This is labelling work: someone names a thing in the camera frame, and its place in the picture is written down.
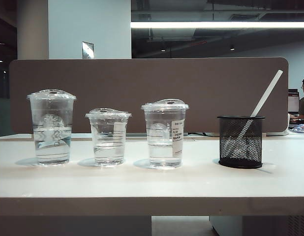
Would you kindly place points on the black mesh pen holder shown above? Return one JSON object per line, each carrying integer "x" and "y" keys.
{"x": 255, "y": 153}

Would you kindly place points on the white paper straw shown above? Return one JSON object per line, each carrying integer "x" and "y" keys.
{"x": 267, "y": 91}

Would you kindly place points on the medium clear cup with label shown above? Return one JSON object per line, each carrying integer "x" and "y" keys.
{"x": 160, "y": 153}

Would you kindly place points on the small clear lidded plastic cup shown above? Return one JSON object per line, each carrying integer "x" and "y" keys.
{"x": 109, "y": 150}

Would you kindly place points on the large clear lidded plastic cup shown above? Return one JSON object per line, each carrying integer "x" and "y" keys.
{"x": 52, "y": 150}

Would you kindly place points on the brown fabric desk divider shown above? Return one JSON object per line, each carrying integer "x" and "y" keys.
{"x": 142, "y": 81}

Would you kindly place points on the black computer monitor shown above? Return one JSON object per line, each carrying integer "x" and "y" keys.
{"x": 293, "y": 103}

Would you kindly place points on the silver wall plate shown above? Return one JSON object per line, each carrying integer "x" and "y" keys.
{"x": 88, "y": 50}

